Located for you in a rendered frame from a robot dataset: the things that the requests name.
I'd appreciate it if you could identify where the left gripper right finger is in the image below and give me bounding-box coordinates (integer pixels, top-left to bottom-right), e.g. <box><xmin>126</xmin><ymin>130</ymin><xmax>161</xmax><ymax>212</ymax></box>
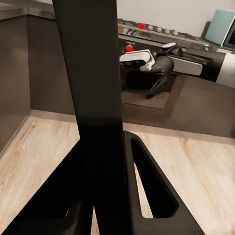
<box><xmin>123</xmin><ymin>130</ymin><xmax>205</xmax><ymax>235</ymax></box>

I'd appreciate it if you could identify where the poster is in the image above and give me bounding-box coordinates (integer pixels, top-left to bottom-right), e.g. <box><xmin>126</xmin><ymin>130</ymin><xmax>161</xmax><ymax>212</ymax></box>
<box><xmin>52</xmin><ymin>0</ymin><xmax>127</xmax><ymax>235</ymax></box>

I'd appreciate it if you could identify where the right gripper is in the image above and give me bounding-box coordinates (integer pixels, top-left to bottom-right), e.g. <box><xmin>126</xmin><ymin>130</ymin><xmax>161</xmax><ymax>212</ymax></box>
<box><xmin>120</xmin><ymin>60</ymin><xmax>168</xmax><ymax>98</ymax></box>

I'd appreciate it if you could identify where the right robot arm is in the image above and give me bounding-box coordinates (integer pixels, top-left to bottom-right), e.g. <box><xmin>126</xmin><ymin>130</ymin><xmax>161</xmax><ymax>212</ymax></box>
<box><xmin>119</xmin><ymin>43</ymin><xmax>235</xmax><ymax>98</ymax></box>

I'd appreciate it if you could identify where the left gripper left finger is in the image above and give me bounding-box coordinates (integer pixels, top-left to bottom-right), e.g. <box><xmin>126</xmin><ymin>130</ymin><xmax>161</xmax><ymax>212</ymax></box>
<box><xmin>1</xmin><ymin>140</ymin><xmax>94</xmax><ymax>235</ymax></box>

